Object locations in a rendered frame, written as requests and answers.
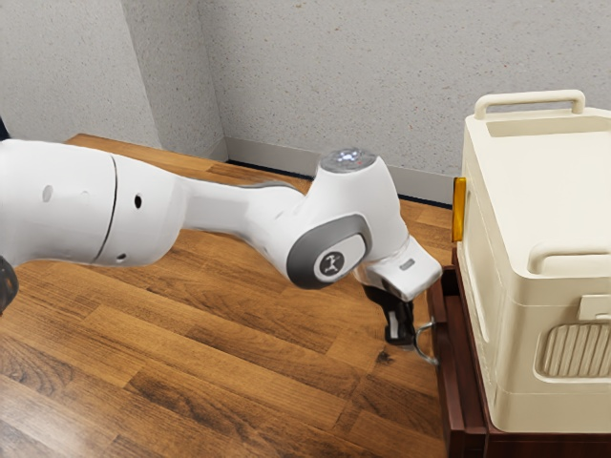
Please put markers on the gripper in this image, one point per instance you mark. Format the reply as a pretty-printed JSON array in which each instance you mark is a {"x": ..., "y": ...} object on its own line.
[{"x": 379, "y": 295}]

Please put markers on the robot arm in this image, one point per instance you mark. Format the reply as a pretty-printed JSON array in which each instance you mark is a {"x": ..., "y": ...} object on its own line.
[{"x": 229, "y": 210}]

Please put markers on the cream box with lid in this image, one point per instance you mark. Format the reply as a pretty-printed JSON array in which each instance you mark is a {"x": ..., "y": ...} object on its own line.
[{"x": 539, "y": 229}]

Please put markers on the dark brown wooden cabinet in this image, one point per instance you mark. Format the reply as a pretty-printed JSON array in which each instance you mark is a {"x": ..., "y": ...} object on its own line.
[{"x": 549, "y": 446}]

